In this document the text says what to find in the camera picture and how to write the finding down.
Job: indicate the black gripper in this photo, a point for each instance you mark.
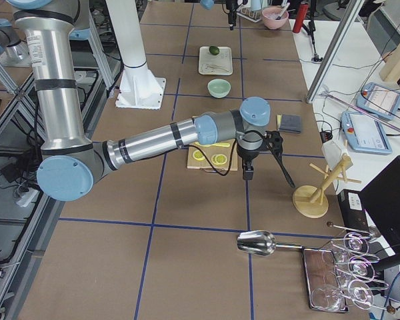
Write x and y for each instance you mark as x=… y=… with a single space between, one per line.
x=246 y=155

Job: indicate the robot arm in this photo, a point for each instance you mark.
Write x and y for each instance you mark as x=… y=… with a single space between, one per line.
x=72 y=163

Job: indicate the mint green bowl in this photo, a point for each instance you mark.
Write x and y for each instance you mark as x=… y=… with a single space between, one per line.
x=218 y=88

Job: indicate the pink ice bowl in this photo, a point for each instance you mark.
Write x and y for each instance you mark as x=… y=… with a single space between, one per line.
x=272 y=18

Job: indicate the yellow plastic knife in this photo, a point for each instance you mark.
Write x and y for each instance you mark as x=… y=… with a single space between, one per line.
x=224 y=144

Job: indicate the lower lemon slice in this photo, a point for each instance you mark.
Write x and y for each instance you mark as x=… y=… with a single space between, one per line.
x=219 y=159

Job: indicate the lemon slice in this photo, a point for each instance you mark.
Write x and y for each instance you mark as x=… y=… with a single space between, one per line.
x=219 y=159
x=198 y=155

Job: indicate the upper lemon slice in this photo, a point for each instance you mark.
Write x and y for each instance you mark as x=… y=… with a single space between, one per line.
x=198 y=155

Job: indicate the grey folded cloth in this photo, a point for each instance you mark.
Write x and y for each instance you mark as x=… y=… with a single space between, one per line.
x=289 y=123

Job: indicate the wooden mug tree stand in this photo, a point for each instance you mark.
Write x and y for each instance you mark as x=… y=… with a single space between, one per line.
x=311 y=201

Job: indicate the metal scoop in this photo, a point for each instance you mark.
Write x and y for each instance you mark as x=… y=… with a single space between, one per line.
x=262 y=243

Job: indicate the cream bear serving tray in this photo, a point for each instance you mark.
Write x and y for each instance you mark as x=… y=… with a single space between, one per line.
x=220 y=64

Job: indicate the near teach pendant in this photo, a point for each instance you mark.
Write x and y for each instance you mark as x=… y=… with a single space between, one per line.
x=364 y=134

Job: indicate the teach pendant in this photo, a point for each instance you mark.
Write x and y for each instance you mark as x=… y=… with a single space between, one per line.
x=381 y=101
x=364 y=134

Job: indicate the far teach pendant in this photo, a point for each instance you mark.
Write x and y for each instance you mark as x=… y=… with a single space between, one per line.
x=381 y=101

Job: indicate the black monitor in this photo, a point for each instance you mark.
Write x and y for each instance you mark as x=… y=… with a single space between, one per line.
x=381 y=200

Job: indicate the red cylinder bottle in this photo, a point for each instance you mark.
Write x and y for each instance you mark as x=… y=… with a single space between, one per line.
x=300 y=17

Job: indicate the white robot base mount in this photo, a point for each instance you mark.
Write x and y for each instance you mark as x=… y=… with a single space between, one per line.
x=139 y=88

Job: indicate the aluminium frame post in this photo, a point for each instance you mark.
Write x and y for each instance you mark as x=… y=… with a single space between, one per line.
x=344 y=25

